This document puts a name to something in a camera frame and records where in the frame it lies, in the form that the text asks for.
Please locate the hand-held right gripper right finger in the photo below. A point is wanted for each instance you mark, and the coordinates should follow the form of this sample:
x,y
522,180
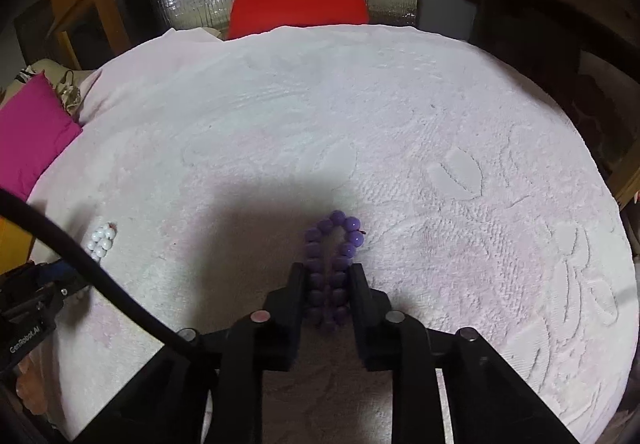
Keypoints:
x,y
361,299

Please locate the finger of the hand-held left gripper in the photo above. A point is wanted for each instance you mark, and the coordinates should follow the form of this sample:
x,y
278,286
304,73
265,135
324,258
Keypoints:
x,y
62,280

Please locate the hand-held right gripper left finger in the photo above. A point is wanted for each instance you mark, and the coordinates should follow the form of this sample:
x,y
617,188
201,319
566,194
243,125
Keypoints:
x,y
295,299

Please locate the person's left hand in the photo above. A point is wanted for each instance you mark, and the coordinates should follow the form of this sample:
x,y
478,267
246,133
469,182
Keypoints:
x,y
29,386

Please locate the orange cushion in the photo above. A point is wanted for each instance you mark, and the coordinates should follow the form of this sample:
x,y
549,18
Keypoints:
x,y
12,244

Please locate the pink cushion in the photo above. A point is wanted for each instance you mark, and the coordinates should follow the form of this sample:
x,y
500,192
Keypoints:
x,y
30,134

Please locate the white textured blanket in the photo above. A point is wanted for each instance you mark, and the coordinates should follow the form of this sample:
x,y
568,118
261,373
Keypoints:
x,y
350,124

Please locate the dark wooden furniture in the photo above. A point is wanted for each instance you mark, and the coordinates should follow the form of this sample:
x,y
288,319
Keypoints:
x,y
540,24

